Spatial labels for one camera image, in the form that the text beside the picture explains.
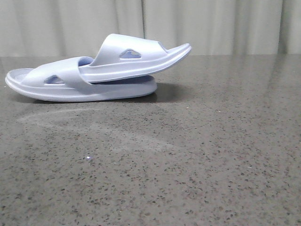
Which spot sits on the light blue slipper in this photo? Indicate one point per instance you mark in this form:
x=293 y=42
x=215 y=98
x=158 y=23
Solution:
x=62 y=81
x=122 y=57

